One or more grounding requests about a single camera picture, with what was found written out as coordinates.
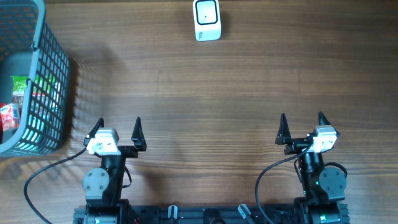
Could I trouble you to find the small orange white packet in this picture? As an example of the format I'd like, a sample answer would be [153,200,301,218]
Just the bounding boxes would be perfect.
[1,103,21,131]

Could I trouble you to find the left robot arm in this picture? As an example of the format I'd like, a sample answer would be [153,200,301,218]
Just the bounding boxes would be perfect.
[73,118,147,224]

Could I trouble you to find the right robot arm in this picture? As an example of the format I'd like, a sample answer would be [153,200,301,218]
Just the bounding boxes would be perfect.
[275,112,348,223]

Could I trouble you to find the right black cable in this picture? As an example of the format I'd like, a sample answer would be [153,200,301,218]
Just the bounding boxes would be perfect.
[254,144,313,224]

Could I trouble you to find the white barcode scanner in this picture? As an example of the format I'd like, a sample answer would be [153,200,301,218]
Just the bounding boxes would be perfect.
[192,0,221,42]

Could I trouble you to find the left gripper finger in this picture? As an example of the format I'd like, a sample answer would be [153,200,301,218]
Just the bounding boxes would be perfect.
[84,118,104,146]
[131,117,147,151]

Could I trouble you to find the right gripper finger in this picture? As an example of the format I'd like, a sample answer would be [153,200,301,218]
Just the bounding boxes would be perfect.
[318,111,340,136]
[275,113,292,145]

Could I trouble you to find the left black cable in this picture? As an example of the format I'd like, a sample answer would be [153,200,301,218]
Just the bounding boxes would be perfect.
[23,147,88,224]

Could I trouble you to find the black cable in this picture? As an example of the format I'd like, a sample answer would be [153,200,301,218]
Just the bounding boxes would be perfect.
[254,144,313,224]
[23,147,88,224]

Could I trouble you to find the grey plastic shopping basket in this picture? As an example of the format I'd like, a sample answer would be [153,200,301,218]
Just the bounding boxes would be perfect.
[1,0,71,157]

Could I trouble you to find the green candy bag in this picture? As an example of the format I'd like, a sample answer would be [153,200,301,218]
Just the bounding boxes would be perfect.
[11,76,60,113]

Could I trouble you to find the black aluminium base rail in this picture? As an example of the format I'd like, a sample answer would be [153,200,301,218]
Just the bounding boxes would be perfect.
[73,198,350,224]

